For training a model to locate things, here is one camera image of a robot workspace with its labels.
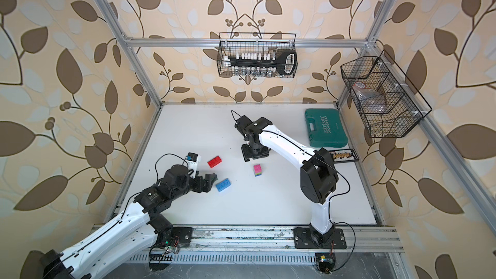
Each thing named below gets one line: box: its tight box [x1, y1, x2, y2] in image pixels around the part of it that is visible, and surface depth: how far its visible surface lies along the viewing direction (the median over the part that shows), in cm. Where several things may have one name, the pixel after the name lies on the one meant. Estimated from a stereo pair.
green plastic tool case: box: [304, 108, 349, 148], surface depth 104 cm
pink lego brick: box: [253, 164, 263, 174], surface depth 91 cm
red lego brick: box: [207, 155, 223, 169], surface depth 96 cm
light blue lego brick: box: [215, 178, 232, 193], surface depth 89 cm
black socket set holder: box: [223, 49, 298, 76], surface depth 86 cm
